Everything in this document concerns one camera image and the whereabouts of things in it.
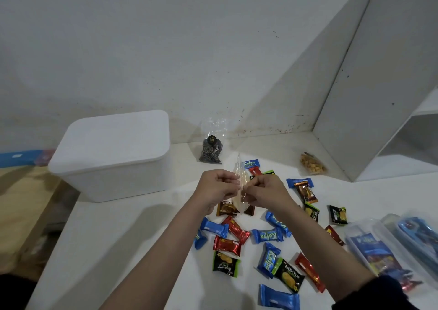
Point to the clear plastic box with snacks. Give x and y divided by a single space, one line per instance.
373 251

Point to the brown orange snack packet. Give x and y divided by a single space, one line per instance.
306 191

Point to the white shelf unit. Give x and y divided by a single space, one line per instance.
362 80

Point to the small bag of tan crackers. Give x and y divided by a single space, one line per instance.
312 164

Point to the red snack packet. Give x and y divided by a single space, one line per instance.
226 246
255 172
309 272
236 231
335 235

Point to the person's left thumb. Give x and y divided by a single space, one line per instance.
230 190

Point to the clear plastic box with blue items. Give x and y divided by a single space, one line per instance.
414 238

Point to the person's left forearm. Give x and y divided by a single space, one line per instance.
160 255

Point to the person's right thumb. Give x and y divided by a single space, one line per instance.
249 195

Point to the clear bag of black cookies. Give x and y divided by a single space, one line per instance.
211 149

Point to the person's right hand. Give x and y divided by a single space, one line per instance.
272 197

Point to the black green snack packet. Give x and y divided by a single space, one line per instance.
338 214
269 172
288 275
226 264
311 212

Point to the person's left hand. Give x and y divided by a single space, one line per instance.
210 191

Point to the blue flat package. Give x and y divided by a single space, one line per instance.
17 157

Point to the person's right forearm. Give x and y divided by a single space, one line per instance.
318 251

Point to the white lidded plastic box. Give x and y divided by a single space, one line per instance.
113 149

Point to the black sleeve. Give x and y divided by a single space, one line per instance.
379 294

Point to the scattered blue snack packets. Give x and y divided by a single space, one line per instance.
267 235

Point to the clear plastic bag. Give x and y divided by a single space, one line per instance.
241 173

